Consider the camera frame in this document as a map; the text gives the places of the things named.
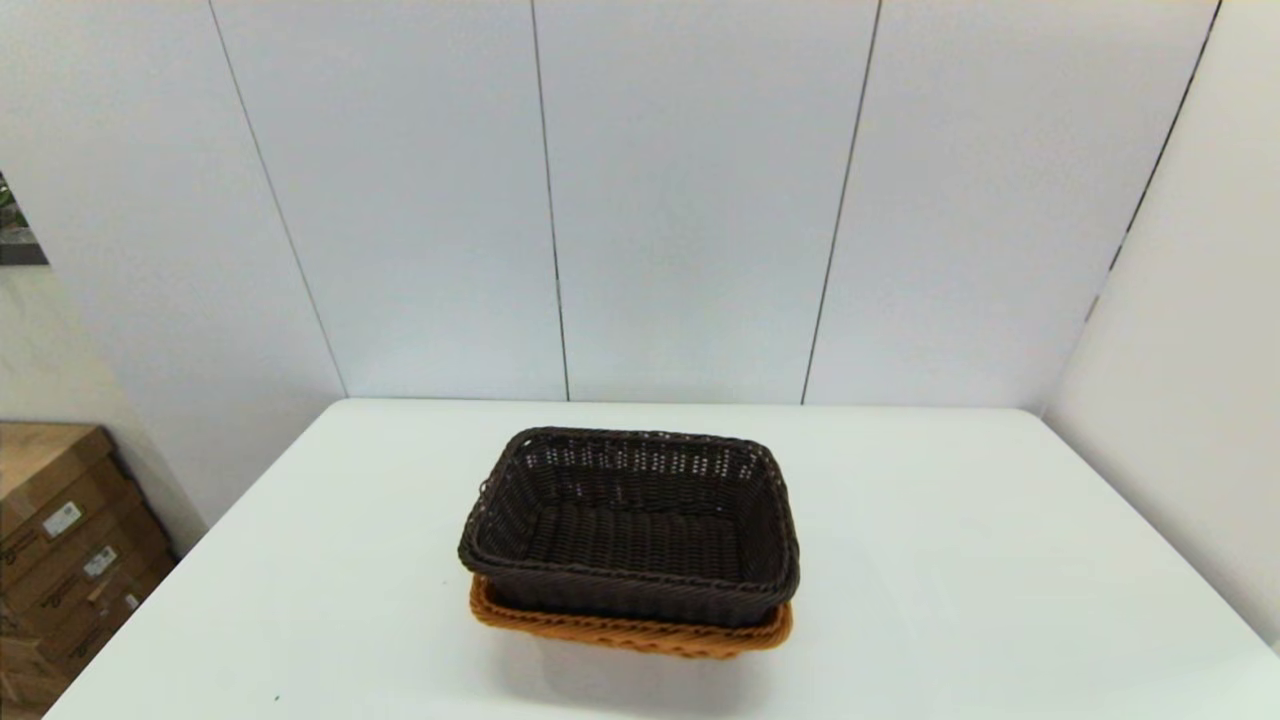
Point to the dark brown wicker basket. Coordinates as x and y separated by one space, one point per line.
630 530

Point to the orange wicker basket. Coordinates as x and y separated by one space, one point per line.
630 630

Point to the brown cardboard box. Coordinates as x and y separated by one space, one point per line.
95 562
40 670
50 470
120 605

